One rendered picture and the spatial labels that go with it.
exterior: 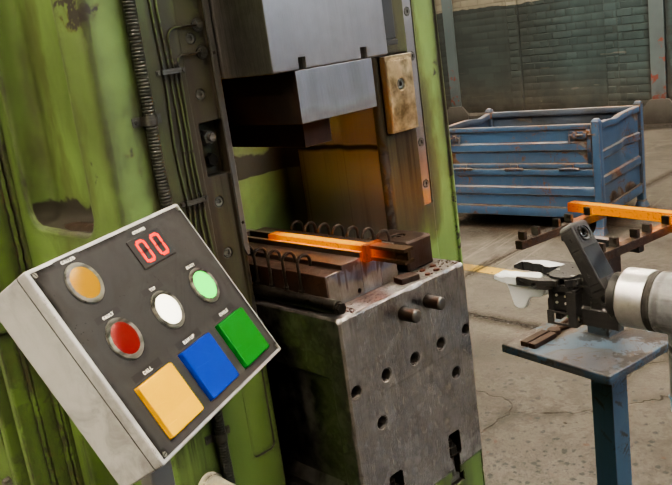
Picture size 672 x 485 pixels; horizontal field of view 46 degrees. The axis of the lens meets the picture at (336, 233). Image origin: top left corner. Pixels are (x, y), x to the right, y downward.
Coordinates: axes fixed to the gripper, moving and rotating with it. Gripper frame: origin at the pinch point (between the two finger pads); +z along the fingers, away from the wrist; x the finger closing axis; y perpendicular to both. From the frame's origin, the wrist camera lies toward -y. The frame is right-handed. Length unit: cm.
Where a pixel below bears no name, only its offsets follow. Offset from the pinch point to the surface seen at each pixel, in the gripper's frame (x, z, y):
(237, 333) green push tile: -45.1, 16.6, -2.0
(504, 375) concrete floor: 137, 103, 100
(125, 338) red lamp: -64, 13, -9
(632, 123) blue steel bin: 392, 169, 41
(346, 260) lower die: -5.1, 34.3, 0.9
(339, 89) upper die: -2.1, 32.9, -31.8
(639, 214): 66, 9, 8
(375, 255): -0.5, 30.8, 0.9
